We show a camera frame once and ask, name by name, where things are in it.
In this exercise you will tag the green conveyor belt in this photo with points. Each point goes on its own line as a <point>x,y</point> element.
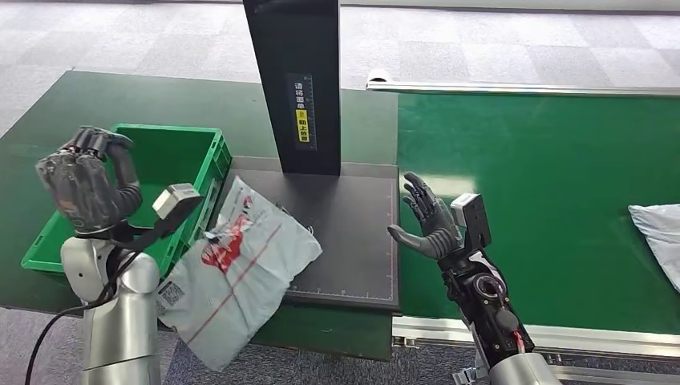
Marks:
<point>558,159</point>

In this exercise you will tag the black scanner base platform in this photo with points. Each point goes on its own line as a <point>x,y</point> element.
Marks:
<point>350,239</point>

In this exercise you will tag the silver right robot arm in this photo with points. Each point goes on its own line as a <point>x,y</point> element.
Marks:
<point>494,319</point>

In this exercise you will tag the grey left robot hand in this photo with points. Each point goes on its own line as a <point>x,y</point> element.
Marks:
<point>79,186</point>

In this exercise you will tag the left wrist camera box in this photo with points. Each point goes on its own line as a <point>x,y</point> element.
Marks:
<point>175,199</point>

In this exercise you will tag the grey plastic mailer package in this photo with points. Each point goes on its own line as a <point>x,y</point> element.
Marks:
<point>661,234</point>
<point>233,287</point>

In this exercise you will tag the black scanner column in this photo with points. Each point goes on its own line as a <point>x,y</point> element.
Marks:
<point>300,48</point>

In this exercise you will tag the yellow and black ruler sticker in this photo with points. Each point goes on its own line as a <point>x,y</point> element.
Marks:
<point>302,111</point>

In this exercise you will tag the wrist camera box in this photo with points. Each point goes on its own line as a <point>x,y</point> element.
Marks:
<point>175,199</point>
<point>473,218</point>

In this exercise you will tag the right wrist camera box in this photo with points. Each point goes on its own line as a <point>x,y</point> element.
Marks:
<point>473,218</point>

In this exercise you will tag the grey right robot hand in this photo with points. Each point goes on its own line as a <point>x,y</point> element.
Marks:
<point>433,223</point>

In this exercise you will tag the grey metal conveyor bracket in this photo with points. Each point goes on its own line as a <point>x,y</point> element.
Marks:
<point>470,376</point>

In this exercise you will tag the aluminium conveyor side rail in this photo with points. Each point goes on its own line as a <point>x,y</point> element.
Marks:
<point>531,88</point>
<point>435,329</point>

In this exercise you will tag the green plastic crate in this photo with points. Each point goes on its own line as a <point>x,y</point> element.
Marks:
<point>170,154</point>

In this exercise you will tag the white conveyor roller end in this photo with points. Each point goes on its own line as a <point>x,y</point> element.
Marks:
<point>378,76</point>

